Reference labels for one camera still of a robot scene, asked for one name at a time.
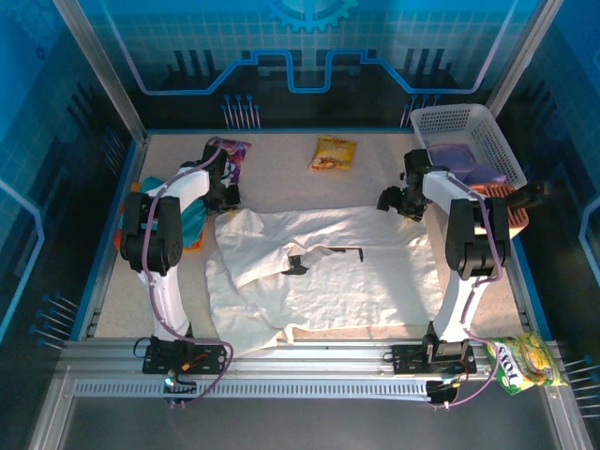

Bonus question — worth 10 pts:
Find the orange and white utensil holder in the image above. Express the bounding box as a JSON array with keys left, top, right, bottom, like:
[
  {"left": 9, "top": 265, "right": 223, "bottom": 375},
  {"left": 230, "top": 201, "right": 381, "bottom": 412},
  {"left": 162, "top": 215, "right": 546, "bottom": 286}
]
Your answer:
[{"left": 468, "top": 182, "right": 531, "bottom": 240}]

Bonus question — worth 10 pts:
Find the grey slotted cable duct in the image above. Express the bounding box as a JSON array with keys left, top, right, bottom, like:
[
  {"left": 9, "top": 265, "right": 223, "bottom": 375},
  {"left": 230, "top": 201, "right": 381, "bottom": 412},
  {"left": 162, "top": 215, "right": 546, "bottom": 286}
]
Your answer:
[{"left": 74, "top": 379, "right": 430, "bottom": 399}]

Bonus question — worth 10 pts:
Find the white perforated plastic basket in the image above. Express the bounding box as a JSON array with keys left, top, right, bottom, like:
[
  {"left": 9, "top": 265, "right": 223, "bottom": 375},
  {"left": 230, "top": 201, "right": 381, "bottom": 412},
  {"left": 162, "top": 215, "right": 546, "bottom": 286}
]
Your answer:
[{"left": 410, "top": 103, "right": 529, "bottom": 188}]

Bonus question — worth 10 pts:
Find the purple cloth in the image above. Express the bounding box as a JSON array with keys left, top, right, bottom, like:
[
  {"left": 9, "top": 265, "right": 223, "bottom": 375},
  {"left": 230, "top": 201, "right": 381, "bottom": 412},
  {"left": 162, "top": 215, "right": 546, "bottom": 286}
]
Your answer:
[{"left": 426, "top": 142, "right": 508, "bottom": 187}]

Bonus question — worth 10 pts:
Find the white t-shirt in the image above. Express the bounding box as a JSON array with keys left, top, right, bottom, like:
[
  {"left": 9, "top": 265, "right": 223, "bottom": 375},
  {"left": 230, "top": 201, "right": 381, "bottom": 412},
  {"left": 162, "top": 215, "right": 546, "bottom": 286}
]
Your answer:
[{"left": 204, "top": 205, "right": 444, "bottom": 360}]

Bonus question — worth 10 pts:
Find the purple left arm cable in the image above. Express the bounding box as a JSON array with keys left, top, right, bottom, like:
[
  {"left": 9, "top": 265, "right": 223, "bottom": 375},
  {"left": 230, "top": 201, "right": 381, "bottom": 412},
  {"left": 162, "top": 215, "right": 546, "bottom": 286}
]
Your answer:
[{"left": 142, "top": 135, "right": 234, "bottom": 410}]

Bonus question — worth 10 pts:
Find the aluminium frame post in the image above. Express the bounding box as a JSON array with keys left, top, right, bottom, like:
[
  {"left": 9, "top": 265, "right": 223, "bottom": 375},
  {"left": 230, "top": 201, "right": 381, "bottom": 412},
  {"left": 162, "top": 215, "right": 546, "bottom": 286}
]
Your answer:
[
  {"left": 475, "top": 0, "right": 563, "bottom": 135},
  {"left": 52, "top": 0, "right": 150, "bottom": 147}
]

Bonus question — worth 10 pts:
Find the black utensil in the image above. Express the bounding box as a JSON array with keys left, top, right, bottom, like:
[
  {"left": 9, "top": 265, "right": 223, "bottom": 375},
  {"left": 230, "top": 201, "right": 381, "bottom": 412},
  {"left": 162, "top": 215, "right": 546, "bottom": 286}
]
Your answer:
[{"left": 503, "top": 180, "right": 549, "bottom": 212}]

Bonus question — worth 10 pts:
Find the purple candy bag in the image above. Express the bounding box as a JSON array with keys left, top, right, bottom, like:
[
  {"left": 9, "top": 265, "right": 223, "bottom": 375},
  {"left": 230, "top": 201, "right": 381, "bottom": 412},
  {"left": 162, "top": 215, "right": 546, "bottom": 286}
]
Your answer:
[{"left": 217, "top": 136, "right": 253, "bottom": 187}]

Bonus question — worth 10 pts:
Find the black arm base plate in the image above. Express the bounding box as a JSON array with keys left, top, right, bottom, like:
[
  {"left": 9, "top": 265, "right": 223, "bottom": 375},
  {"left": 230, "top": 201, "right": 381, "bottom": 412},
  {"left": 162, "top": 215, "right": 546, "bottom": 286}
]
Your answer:
[
  {"left": 142, "top": 343, "right": 230, "bottom": 376},
  {"left": 391, "top": 344, "right": 477, "bottom": 376}
]

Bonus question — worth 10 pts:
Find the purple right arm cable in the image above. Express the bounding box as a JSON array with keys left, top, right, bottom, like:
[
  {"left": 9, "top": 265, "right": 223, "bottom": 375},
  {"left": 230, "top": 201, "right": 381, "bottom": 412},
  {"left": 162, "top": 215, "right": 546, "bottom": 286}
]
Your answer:
[{"left": 428, "top": 180, "right": 498, "bottom": 412}]

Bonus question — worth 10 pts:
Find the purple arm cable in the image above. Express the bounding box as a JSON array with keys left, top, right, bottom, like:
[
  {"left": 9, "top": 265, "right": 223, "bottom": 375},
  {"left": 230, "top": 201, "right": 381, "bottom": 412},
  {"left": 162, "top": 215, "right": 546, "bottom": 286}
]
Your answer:
[
  {"left": 428, "top": 180, "right": 498, "bottom": 412},
  {"left": 142, "top": 135, "right": 234, "bottom": 410}
]

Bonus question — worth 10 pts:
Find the green candy bag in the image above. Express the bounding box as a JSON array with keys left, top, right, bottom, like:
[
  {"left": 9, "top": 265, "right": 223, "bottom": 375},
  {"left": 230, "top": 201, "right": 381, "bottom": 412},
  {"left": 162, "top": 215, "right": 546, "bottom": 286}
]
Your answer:
[{"left": 482, "top": 331, "right": 571, "bottom": 398}]

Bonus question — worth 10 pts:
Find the orange folded t-shirt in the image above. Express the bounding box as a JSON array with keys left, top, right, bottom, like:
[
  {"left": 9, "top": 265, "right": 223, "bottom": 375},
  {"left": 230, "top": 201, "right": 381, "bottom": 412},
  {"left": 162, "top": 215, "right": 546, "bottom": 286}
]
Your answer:
[{"left": 114, "top": 183, "right": 207, "bottom": 252}]

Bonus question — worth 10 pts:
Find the yellow snack bag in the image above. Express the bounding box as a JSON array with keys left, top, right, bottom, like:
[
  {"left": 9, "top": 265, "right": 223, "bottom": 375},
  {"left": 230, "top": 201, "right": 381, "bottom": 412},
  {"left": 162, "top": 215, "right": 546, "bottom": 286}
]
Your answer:
[{"left": 308, "top": 135, "right": 358, "bottom": 173}]

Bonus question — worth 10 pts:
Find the aluminium mounting rail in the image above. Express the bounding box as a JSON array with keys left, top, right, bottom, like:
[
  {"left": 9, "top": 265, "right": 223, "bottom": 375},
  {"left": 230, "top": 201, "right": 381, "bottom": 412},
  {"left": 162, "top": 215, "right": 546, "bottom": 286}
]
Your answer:
[{"left": 60, "top": 339, "right": 563, "bottom": 381}]

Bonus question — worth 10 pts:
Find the teal folded t-shirt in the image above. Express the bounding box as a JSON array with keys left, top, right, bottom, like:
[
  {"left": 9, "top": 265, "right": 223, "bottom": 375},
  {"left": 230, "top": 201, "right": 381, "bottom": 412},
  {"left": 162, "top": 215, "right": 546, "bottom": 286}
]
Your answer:
[{"left": 140, "top": 176, "right": 210, "bottom": 248}]

